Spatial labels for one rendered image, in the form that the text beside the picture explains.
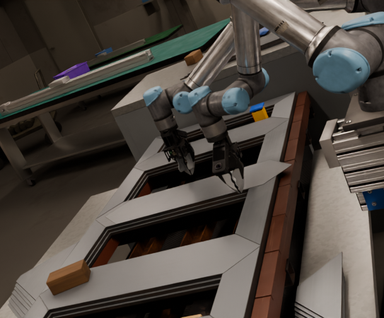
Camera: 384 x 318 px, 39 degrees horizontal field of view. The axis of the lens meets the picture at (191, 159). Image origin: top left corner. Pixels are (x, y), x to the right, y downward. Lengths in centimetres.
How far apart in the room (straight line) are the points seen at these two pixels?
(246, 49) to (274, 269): 64
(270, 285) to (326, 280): 19
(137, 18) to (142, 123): 828
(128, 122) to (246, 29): 135
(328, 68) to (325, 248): 58
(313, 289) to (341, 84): 52
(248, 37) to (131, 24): 953
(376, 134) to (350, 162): 11
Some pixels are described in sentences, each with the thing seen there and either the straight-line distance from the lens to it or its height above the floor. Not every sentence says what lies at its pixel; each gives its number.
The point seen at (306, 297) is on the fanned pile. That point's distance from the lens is 145.
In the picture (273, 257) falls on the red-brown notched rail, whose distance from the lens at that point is 143.
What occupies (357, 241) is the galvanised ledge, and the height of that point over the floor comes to 68.
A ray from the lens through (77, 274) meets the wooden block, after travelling 172.
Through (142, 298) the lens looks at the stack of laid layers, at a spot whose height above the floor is 83.
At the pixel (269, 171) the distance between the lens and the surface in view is 184.
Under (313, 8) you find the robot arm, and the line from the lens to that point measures 201.
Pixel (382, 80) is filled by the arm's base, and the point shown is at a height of 111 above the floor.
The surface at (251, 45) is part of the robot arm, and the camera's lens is 164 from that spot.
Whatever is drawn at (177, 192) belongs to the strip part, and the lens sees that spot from 200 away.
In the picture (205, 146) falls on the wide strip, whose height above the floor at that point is 85.
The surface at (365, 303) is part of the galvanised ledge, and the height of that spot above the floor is 68.
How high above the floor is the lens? 157
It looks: 19 degrees down
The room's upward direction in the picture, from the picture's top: 25 degrees counter-clockwise
